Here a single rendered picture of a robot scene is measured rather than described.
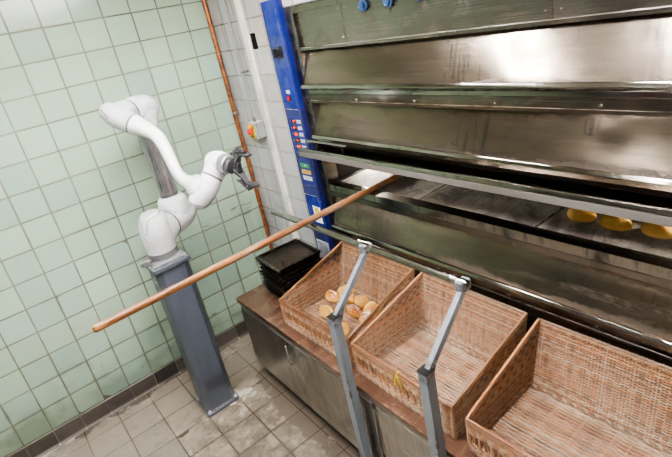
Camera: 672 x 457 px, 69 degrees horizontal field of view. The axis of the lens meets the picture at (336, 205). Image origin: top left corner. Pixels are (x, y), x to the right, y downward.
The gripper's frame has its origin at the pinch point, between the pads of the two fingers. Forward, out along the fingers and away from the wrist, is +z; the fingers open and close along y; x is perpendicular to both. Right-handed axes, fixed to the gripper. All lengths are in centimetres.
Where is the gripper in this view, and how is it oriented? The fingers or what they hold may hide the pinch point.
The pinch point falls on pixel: (252, 170)
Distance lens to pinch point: 210.6
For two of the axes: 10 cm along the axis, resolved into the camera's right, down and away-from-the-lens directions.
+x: -7.6, 3.8, -5.2
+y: 2.0, 9.1, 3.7
